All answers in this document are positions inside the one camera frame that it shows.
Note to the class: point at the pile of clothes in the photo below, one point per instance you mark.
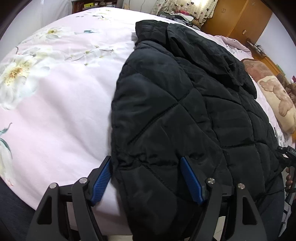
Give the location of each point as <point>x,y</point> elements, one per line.
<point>180,18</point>

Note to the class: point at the wooden shelf cabinet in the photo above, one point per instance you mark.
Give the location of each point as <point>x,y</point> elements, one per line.
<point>81,5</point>

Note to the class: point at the wooden wardrobe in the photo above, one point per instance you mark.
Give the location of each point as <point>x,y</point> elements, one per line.
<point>238,19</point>

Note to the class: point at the wooden headboard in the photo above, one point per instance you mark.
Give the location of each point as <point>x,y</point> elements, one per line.
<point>261,56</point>

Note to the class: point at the bear pattern plush blanket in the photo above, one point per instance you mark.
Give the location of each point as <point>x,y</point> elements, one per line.
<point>274,92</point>

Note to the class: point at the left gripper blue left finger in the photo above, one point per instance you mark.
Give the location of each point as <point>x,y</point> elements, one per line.
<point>99,179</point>

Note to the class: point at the heart pattern curtain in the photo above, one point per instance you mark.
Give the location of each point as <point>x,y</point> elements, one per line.
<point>199,10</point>

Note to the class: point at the right hand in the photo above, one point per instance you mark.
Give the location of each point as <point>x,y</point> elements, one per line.
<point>289,180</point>

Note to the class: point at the black puffer jacket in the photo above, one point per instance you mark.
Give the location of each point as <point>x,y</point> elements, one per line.
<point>180,94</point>

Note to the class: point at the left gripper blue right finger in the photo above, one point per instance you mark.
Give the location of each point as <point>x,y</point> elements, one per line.
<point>195,180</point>

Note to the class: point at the brown teddy bear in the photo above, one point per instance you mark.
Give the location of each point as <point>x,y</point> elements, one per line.
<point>290,88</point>

